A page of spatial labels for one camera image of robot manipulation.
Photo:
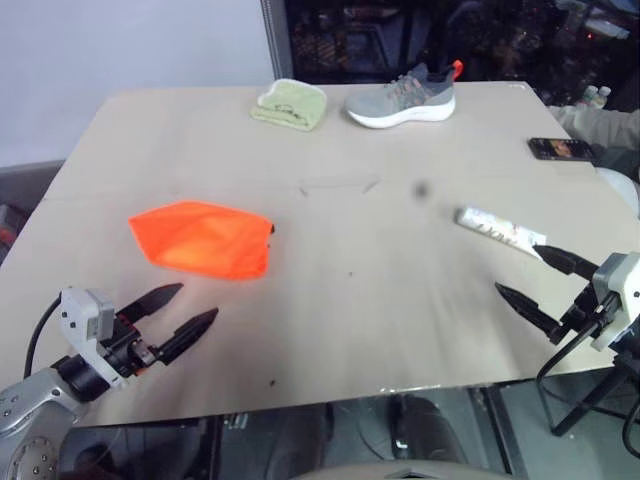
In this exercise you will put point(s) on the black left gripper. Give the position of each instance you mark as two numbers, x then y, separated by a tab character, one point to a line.
127	350

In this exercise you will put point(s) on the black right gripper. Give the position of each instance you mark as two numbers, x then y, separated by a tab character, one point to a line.
592	315

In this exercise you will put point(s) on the white snack wrapper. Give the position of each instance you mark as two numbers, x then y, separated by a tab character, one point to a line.
492	229

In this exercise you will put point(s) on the person's forearm grey sleeve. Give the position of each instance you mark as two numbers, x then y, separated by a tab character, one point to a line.
595	125

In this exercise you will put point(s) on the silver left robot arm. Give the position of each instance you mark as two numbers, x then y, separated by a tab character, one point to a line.
30	400

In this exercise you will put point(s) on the black smartphone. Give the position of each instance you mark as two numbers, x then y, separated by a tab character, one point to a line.
562	149

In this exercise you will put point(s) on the clear plastic bottle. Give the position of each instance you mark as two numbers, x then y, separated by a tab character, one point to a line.
604	97
590	96

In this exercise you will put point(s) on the grey sneaker white sole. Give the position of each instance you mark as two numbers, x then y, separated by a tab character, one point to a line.
400	102

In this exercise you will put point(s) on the folded green towel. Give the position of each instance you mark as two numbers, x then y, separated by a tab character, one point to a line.
292	102

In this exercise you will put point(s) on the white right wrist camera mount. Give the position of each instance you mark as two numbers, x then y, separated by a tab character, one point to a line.
617	275

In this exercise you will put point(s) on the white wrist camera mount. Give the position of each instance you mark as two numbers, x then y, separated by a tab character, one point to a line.
617	275
82	315

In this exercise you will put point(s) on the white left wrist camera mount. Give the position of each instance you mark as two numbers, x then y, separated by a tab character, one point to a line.
82	315

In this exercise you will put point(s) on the black metal stand frame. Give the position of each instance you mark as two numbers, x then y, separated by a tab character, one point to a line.
590	400

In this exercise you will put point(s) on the grey metal post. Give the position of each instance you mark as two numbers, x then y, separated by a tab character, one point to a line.
276	40

